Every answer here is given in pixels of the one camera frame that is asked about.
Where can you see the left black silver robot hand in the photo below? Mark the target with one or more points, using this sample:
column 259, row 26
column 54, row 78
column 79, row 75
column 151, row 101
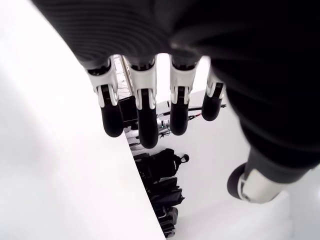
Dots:
column 200, row 37

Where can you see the black backpack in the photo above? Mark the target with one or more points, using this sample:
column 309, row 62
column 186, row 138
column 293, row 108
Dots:
column 162, row 165

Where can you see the pile of black bags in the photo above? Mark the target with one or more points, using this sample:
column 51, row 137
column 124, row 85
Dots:
column 167, row 200

